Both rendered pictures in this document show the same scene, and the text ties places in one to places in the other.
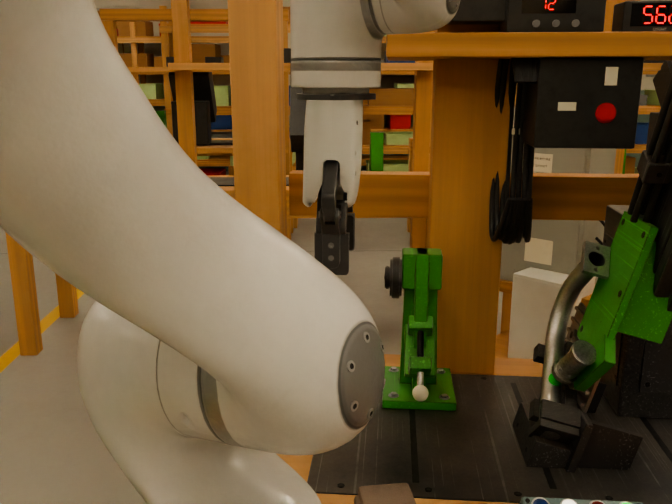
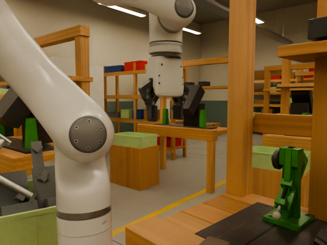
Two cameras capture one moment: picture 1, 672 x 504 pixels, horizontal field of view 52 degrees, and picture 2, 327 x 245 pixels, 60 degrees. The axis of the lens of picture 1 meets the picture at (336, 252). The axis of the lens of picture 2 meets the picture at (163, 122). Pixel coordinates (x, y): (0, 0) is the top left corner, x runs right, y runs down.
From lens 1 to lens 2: 0.52 m
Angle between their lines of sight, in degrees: 42
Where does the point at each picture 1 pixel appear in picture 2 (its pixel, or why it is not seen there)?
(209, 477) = (72, 170)
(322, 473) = (208, 230)
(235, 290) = (43, 95)
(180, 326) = (28, 103)
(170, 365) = not seen: hidden behind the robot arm
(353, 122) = (158, 63)
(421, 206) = not seen: hidden behind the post
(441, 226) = (317, 140)
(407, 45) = (286, 50)
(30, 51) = not seen: outside the picture
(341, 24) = (155, 29)
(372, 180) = (291, 117)
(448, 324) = (320, 193)
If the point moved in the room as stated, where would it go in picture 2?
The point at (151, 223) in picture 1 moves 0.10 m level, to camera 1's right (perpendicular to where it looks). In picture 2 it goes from (18, 72) to (42, 68)
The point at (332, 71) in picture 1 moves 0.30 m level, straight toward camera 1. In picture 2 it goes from (153, 46) to (27, 21)
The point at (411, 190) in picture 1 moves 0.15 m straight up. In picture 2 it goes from (310, 123) to (312, 87)
